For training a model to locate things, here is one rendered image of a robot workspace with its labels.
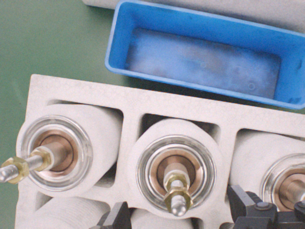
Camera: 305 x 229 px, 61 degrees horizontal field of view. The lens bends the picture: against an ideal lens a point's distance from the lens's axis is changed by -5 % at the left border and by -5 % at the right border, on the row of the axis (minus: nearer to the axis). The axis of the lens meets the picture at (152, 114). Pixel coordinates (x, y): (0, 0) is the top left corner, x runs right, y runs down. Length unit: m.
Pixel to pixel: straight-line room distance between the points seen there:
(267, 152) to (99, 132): 0.16
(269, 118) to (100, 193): 0.22
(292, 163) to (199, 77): 0.28
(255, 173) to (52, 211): 0.22
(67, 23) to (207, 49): 0.27
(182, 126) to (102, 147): 0.08
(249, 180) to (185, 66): 0.28
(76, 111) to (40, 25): 0.34
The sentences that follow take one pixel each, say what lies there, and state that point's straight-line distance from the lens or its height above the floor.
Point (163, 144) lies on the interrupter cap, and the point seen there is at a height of 0.25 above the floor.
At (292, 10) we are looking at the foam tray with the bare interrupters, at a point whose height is 0.15.
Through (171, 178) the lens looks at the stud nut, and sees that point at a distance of 0.22.
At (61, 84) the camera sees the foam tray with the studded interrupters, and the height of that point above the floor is 0.18.
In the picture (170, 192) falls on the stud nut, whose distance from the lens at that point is 0.18.
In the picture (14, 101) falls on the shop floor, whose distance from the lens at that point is 0.59.
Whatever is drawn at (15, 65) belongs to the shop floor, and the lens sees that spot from 0.59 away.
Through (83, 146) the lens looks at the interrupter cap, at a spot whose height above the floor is 0.25.
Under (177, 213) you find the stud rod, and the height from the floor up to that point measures 0.34.
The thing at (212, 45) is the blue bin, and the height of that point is 0.00.
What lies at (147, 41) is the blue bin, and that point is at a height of 0.00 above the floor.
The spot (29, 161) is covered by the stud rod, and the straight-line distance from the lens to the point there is 0.23.
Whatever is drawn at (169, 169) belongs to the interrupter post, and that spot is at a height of 0.27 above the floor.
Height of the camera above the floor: 0.50
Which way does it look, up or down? 86 degrees down
